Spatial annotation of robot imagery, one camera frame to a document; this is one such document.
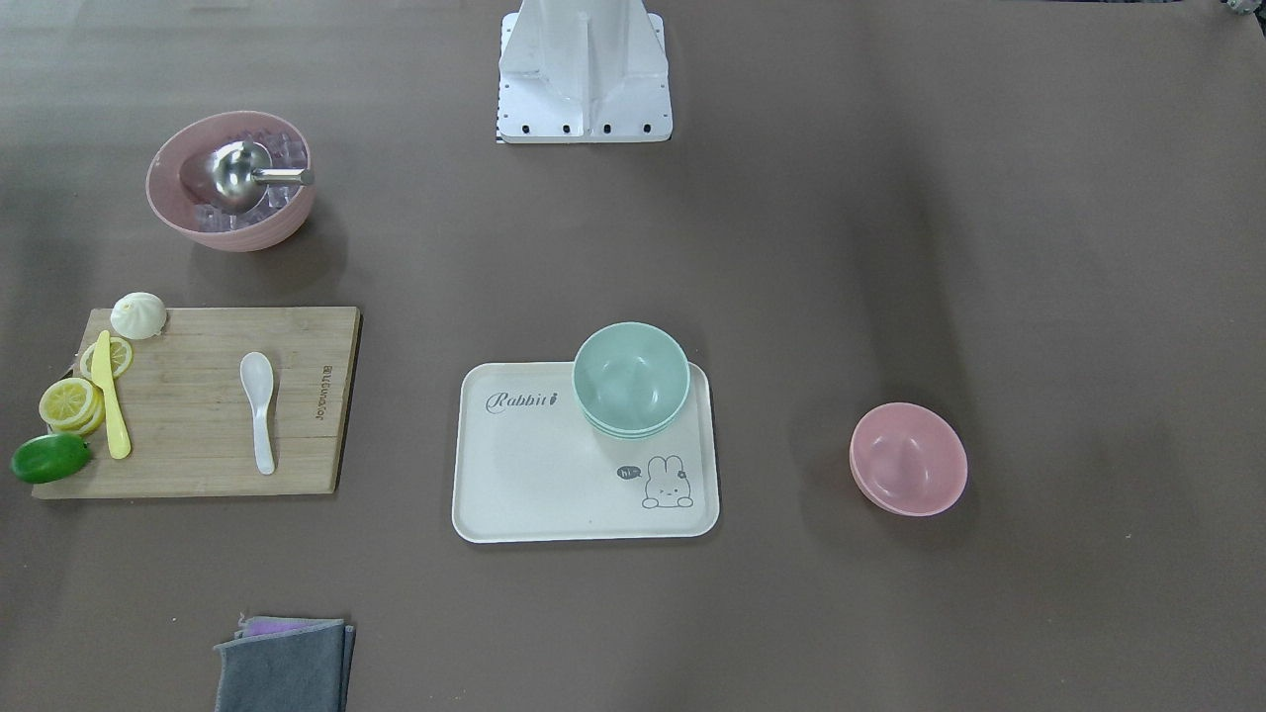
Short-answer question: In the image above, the metal ice scoop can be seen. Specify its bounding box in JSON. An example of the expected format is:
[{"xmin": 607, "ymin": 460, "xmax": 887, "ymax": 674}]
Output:
[{"xmin": 204, "ymin": 141, "xmax": 314, "ymax": 215}]

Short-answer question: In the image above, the grey folded cloth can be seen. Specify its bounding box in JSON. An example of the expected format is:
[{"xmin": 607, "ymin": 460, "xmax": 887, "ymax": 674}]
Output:
[{"xmin": 216, "ymin": 621, "xmax": 356, "ymax": 711}]

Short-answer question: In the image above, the pink bowl with ice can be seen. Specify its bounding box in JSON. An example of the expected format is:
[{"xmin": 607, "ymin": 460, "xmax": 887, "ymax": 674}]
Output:
[{"xmin": 146, "ymin": 110, "xmax": 317, "ymax": 252}]

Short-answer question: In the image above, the bamboo cutting board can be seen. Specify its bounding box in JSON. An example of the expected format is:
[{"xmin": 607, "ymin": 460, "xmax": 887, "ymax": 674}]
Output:
[{"xmin": 33, "ymin": 307, "xmax": 362, "ymax": 499}]

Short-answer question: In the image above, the single lemon slice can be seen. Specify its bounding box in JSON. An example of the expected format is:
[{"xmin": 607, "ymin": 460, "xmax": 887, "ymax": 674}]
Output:
[{"xmin": 78, "ymin": 336, "xmax": 133, "ymax": 380}]

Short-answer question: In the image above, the white garlic bulb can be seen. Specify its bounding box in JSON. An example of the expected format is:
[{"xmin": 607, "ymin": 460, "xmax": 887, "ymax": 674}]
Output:
[{"xmin": 110, "ymin": 291, "xmax": 168, "ymax": 341}]

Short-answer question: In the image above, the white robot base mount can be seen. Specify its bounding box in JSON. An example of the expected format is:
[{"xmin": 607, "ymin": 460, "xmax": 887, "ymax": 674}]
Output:
[{"xmin": 495, "ymin": 1, "xmax": 674, "ymax": 144}]

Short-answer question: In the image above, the lemon slices stack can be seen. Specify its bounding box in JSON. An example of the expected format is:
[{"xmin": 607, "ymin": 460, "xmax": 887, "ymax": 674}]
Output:
[{"xmin": 38, "ymin": 378, "xmax": 105, "ymax": 436}]

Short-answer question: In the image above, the cream rabbit tray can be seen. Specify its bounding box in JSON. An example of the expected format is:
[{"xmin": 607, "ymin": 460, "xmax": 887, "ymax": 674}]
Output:
[{"xmin": 452, "ymin": 362, "xmax": 722, "ymax": 544}]

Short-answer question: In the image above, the purple cloth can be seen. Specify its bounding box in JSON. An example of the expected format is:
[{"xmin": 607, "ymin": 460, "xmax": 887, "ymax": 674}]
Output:
[{"xmin": 234, "ymin": 616, "xmax": 344, "ymax": 639}]

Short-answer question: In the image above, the yellow plastic knife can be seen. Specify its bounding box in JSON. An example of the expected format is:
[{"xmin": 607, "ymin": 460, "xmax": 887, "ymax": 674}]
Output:
[{"xmin": 91, "ymin": 329, "xmax": 132, "ymax": 460}]

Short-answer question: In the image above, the green lime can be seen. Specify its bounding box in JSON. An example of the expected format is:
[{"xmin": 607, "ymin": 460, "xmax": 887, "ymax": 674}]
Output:
[{"xmin": 10, "ymin": 433, "xmax": 92, "ymax": 484}]

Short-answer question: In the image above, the green bowl stack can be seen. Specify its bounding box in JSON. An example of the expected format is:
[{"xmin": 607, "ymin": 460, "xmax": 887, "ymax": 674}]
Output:
[{"xmin": 573, "ymin": 321, "xmax": 693, "ymax": 440}]

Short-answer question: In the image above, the white ceramic spoon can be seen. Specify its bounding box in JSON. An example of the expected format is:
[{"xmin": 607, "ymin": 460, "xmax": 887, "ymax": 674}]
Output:
[{"xmin": 239, "ymin": 352, "xmax": 275, "ymax": 475}]

